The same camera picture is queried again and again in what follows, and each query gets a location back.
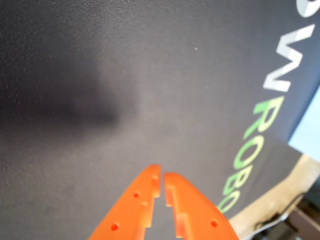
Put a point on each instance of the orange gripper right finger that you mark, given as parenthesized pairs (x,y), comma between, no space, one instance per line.
(200,212)

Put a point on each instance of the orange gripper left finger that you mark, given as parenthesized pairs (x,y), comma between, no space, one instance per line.
(130,212)

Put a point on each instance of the dark mat with WOWROBO print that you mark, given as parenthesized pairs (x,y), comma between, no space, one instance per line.
(125,75)

